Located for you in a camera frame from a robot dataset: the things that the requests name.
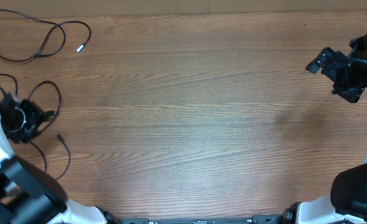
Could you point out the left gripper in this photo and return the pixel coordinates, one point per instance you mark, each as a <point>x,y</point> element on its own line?
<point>37,116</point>

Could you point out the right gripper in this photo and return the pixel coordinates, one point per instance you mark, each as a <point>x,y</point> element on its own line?
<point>353,93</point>

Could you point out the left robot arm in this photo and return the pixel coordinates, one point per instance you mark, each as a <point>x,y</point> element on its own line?
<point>28,194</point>

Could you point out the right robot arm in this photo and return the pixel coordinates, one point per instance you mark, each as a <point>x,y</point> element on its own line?
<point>346,201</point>

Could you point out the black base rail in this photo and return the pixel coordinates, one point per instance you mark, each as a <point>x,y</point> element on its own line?
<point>255,219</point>

